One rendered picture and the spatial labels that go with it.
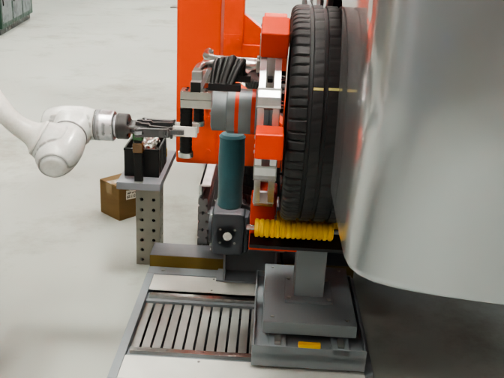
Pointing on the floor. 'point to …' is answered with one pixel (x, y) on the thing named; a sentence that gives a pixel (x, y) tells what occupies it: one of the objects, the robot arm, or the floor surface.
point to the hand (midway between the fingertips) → (186, 129)
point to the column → (148, 223)
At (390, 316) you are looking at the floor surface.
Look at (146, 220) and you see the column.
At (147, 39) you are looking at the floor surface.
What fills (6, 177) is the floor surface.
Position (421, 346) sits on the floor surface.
